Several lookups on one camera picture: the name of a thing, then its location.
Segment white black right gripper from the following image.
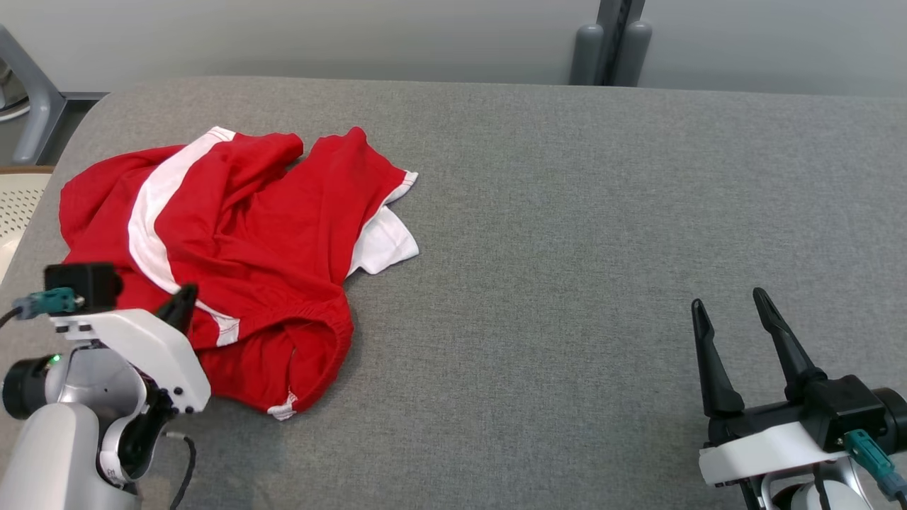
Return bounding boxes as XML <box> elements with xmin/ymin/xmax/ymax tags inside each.
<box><xmin>692</xmin><ymin>287</ymin><xmax>855</xmax><ymax>489</ymax></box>

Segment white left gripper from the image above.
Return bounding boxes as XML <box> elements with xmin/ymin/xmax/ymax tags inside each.
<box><xmin>48</xmin><ymin>283</ymin><xmax>212</xmax><ymax>416</ymax></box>

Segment red shorts with white stripe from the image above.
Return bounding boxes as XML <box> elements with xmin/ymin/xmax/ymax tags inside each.
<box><xmin>59</xmin><ymin>126</ymin><xmax>355</xmax><ymax>422</ymax></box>

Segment red shirt with white sleeves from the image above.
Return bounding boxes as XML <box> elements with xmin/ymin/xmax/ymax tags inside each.
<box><xmin>227</xmin><ymin>126</ymin><xmax>420</xmax><ymax>319</ymax></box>

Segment beige perforated plastic basket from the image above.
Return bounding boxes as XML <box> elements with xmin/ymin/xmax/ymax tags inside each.
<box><xmin>0</xmin><ymin>166</ymin><xmax>55</xmax><ymax>284</ymax></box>

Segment teal left camera connector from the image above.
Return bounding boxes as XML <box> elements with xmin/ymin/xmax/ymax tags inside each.
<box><xmin>12</xmin><ymin>287</ymin><xmax>85</xmax><ymax>321</ymax></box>

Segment teal camera connector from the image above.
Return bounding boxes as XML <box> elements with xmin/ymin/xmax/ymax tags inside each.
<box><xmin>843</xmin><ymin>429</ymin><xmax>907</xmax><ymax>501</ymax></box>
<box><xmin>12</xmin><ymin>287</ymin><xmax>85</xmax><ymax>321</ymax></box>

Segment teal right camera connector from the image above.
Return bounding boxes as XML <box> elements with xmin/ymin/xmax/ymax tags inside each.
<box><xmin>843</xmin><ymin>429</ymin><xmax>907</xmax><ymax>501</ymax></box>

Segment grey metal frame leg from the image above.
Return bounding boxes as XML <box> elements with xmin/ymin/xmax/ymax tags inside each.
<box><xmin>0</xmin><ymin>25</ymin><xmax>69</xmax><ymax>166</ymax></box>

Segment grey cylindrical post bumper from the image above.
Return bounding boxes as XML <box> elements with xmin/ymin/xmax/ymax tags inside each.
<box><xmin>569</xmin><ymin>23</ymin><xmax>605</xmax><ymax>86</ymax></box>
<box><xmin>612</xmin><ymin>20</ymin><xmax>653</xmax><ymax>88</ymax></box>

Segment grey vertical metal post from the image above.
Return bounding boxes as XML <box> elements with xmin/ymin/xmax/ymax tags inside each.
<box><xmin>594</xmin><ymin>0</ymin><xmax>646</xmax><ymax>86</ymax></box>

